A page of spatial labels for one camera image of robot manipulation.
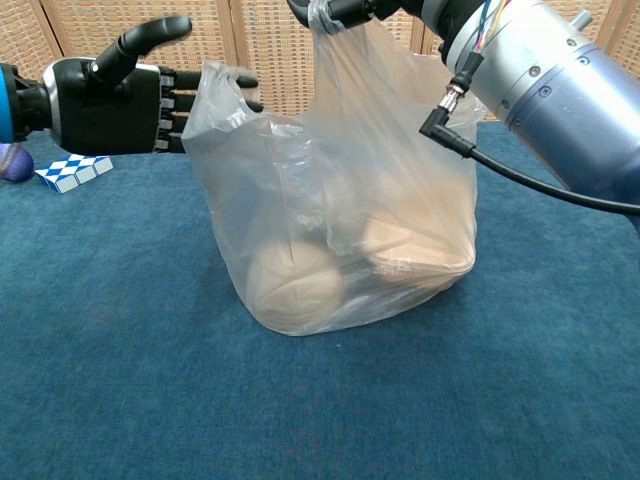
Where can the clear plastic bag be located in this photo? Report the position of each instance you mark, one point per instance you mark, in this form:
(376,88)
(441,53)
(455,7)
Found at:
(380,150)

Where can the round beige bread bun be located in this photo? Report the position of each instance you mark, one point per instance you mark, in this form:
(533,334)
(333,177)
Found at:
(295,285)

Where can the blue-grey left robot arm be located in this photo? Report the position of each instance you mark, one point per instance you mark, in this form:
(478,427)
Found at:
(20,105)

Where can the teal table cloth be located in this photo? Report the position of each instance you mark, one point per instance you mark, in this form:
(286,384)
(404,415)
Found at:
(125,325)

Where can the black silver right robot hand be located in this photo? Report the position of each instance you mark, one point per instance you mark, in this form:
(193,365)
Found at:
(350,10)

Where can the dark blue ball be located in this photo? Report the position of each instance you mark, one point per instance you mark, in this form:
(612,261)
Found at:
(17,165)

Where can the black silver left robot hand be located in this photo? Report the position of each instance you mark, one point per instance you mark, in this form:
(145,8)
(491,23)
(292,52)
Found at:
(110,110)

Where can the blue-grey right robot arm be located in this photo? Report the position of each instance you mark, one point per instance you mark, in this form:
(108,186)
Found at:
(565,90)

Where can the woven wooden folding screen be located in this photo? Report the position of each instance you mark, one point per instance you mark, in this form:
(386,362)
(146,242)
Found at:
(250,35)

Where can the beige bread loaf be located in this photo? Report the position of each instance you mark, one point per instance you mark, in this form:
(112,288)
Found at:
(415,245)

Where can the blue white checkered puzzle block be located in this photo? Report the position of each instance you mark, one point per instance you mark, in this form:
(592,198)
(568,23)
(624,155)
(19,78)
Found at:
(70,174)

